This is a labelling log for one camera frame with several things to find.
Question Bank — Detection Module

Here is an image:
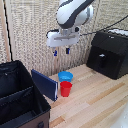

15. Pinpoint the red plastic cup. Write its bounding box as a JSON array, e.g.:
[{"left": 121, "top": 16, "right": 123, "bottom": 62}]
[{"left": 59, "top": 80, "right": 74, "bottom": 98}]

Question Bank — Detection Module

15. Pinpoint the woven folding screen divider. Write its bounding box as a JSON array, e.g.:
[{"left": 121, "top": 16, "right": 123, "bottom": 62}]
[{"left": 0, "top": 0, "right": 128, "bottom": 78}]

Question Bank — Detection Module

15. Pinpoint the black air fryer body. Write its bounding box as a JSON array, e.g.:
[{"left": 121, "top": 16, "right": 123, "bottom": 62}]
[{"left": 86, "top": 29, "right": 128, "bottom": 81}]

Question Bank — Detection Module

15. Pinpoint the blue plastic bowl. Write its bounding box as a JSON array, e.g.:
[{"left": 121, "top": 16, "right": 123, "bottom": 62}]
[{"left": 57, "top": 70, "right": 75, "bottom": 84}]

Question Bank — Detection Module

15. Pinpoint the white patterned fryer panel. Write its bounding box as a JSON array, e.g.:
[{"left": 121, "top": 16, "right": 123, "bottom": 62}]
[{"left": 107, "top": 28, "right": 128, "bottom": 37}]

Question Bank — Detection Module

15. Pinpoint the black cable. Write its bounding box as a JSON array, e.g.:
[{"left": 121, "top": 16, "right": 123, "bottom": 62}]
[{"left": 79, "top": 15, "right": 128, "bottom": 36}]

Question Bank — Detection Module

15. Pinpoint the dark blue book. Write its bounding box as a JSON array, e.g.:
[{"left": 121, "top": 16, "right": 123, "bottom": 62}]
[{"left": 30, "top": 68, "right": 60, "bottom": 102}]

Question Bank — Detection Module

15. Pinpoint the black fabric storage box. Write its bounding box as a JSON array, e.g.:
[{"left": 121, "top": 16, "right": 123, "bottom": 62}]
[{"left": 0, "top": 59, "right": 52, "bottom": 128}]

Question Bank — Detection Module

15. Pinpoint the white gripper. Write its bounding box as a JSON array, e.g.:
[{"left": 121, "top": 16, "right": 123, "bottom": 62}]
[{"left": 46, "top": 29, "right": 81, "bottom": 58}]

